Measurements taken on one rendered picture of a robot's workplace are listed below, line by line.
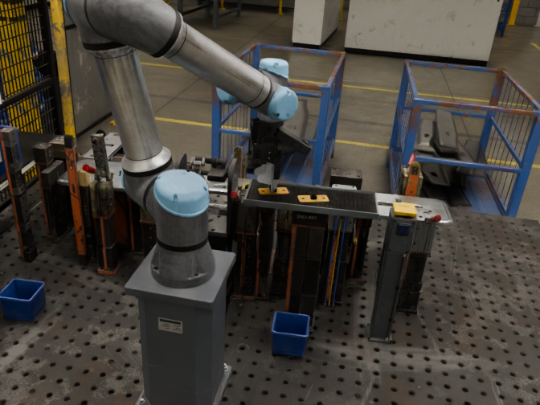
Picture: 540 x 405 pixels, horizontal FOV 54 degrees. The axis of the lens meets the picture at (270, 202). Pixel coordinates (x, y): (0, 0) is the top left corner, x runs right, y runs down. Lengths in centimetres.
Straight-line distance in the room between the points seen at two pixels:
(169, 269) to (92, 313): 66
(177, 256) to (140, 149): 25
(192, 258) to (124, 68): 42
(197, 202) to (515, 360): 114
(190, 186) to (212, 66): 26
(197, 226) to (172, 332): 27
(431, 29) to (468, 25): 59
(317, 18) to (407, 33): 154
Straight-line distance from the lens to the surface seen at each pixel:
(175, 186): 114
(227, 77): 110
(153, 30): 99
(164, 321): 126
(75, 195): 190
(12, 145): 191
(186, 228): 114
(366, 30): 951
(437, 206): 193
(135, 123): 117
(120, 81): 114
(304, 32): 957
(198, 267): 120
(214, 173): 161
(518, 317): 203
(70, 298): 189
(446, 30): 958
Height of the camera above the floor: 182
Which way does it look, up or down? 27 degrees down
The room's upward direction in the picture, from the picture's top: 4 degrees clockwise
